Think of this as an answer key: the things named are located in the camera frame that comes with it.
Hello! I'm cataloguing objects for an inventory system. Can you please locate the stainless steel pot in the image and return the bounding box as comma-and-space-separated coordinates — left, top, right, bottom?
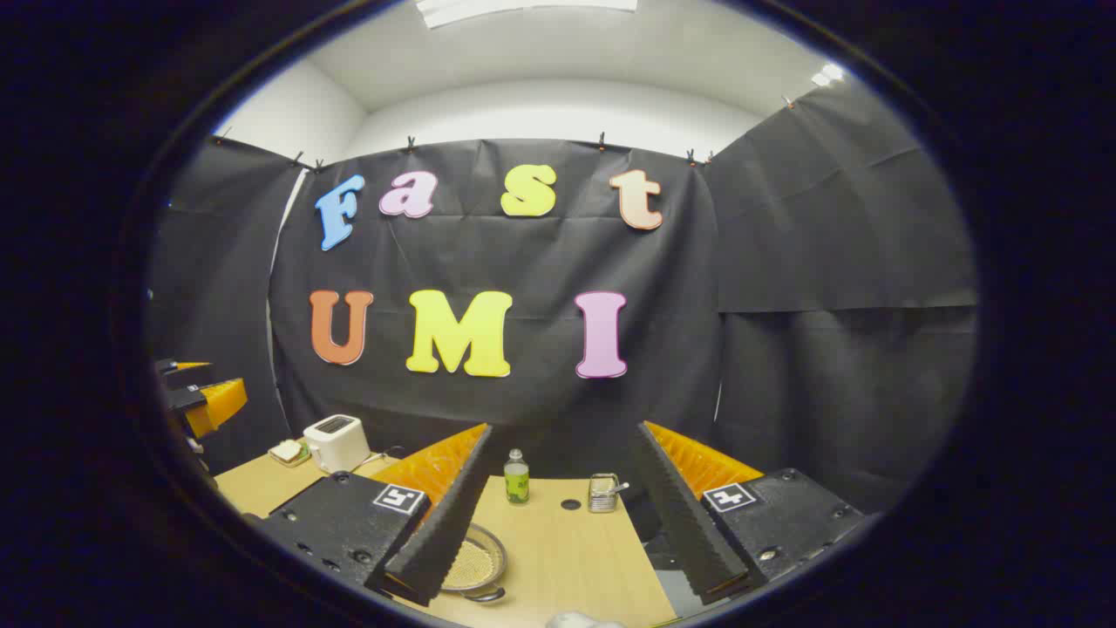
439, 523, 509, 605

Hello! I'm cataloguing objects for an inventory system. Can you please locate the green label drink bottle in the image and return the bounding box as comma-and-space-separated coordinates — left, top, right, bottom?
504, 448, 530, 506

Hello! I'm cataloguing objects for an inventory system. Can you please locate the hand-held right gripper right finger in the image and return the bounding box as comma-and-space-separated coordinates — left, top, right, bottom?
629, 420, 871, 607

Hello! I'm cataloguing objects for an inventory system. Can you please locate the row of small cloth clips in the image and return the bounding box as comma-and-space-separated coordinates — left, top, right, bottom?
214, 96, 799, 171

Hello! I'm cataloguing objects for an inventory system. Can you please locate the heap of soybeans in pot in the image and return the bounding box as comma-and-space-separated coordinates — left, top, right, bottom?
443, 538, 498, 590

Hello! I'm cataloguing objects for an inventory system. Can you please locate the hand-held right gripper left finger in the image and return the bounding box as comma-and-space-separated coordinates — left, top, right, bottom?
257, 423, 514, 609

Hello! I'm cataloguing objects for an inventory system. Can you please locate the white toaster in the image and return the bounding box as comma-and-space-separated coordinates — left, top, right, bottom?
303, 414, 371, 474

